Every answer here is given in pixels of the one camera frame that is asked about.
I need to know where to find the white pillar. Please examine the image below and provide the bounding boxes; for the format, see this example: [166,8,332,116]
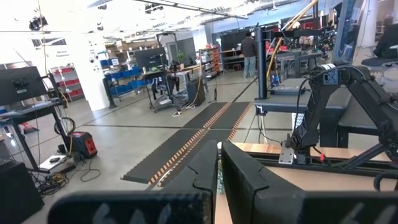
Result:
[70,30,110,112]

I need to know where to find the person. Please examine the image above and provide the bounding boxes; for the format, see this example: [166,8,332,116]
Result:
[240,32,258,78]

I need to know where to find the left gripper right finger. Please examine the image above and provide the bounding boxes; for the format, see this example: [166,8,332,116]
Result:
[220,141,398,224]

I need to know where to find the black floor mat orange stripes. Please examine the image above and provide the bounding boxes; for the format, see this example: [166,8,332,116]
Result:
[121,101,252,187]

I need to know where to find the blue storage bins shelf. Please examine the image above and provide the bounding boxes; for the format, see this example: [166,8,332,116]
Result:
[99,57,156,99]

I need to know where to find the black post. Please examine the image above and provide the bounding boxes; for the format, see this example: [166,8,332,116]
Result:
[254,26,268,100]

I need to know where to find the grey desk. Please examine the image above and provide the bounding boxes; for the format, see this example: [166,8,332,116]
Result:
[253,77,354,149]

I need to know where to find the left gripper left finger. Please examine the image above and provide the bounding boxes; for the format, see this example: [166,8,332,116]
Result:
[48,139,219,224]

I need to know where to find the red black power unit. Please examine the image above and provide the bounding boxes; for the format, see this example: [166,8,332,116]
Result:
[67,131,98,160]

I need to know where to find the black office chair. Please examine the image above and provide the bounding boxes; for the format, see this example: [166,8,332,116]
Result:
[360,23,398,71]

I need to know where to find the black cable loop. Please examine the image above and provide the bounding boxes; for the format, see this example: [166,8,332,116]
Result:
[373,170,398,192]

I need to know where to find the black box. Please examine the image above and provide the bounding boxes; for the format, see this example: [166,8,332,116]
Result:
[0,158,45,224]

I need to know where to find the yellow pole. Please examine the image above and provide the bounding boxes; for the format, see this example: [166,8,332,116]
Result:
[266,0,318,80]

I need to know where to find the shelf with red bins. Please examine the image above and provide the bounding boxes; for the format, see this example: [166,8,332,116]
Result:
[49,63,85,102]

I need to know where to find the black cabinet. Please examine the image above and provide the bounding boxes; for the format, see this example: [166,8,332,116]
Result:
[186,79,206,106]

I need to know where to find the black monitor on stand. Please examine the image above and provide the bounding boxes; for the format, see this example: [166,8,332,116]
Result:
[0,66,48,106]

